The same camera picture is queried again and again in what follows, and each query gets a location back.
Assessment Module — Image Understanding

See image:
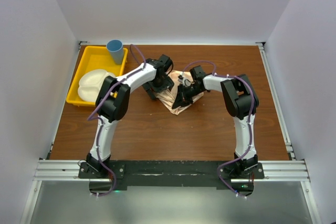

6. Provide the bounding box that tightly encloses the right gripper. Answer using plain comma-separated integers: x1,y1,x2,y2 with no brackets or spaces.
172,84,204,111

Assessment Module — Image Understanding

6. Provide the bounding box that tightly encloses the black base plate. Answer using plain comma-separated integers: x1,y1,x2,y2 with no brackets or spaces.
78,161,265,196

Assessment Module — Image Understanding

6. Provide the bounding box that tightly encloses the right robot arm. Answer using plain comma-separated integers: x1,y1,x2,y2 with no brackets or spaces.
172,66,259,178

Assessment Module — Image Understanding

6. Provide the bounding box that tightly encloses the peach cloth napkin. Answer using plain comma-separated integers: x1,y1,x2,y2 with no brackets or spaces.
154,70,204,115

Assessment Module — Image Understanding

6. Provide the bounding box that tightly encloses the white divided plate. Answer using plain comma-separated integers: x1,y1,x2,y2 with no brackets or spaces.
78,69,115,103

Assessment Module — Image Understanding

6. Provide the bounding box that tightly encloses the yellow plastic tray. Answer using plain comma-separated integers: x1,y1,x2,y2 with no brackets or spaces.
66,46,128,106

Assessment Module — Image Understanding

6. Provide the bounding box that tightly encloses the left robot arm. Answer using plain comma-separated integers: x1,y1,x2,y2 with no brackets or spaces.
79,55,174,178

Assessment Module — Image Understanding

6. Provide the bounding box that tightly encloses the blue plastic cup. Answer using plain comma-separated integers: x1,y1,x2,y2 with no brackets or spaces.
106,39,124,65

